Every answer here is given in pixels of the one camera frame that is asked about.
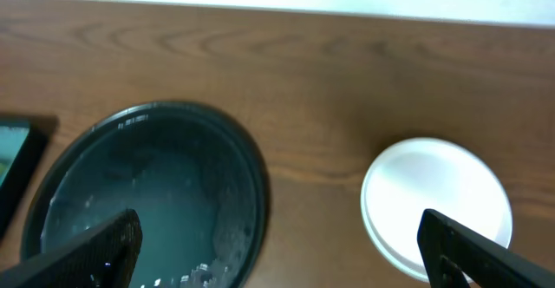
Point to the white plate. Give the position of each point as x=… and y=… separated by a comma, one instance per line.
x=417, y=174

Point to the dark rectangular water tray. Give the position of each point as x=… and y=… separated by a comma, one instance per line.
x=23, y=142

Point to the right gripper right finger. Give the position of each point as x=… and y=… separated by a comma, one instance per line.
x=453, y=254

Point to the round black serving tray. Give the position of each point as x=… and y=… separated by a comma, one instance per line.
x=193, y=174

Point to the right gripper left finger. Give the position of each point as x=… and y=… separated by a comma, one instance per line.
x=102, y=256

